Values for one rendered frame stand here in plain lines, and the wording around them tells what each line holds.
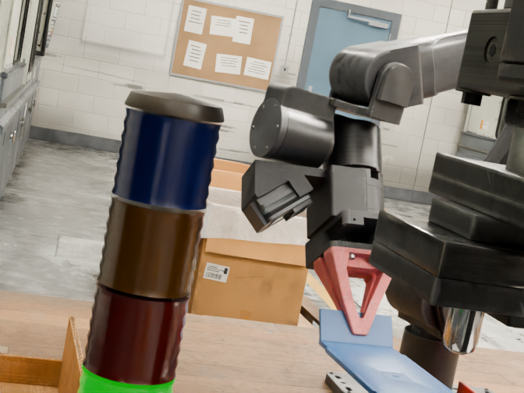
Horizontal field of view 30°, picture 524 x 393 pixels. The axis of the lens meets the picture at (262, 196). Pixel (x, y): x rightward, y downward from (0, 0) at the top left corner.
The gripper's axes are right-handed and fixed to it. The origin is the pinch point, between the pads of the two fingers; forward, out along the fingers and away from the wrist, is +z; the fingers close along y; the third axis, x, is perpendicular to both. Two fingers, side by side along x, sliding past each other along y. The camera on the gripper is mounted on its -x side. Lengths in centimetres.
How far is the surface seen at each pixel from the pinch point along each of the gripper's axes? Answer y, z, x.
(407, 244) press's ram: 30.0, 3.4, -9.9
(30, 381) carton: -9.3, 5.0, -27.6
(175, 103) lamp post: 47, 6, -28
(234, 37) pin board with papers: -861, -581, 237
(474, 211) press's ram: 32.4, 1.8, -6.7
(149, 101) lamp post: 47, 6, -29
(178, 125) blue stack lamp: 47, 6, -28
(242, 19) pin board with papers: -849, -599, 243
